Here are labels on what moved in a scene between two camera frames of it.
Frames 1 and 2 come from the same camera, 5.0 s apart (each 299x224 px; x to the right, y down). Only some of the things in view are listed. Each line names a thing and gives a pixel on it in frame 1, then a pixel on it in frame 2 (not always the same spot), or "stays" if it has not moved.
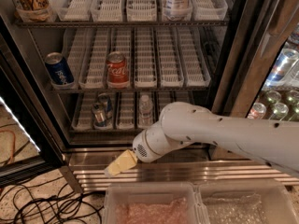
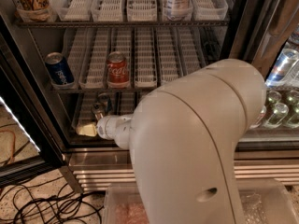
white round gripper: [140, 146] -> [104, 127]
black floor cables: [49, 201] stays
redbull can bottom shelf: [100, 112] stays
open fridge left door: [31, 137] stays
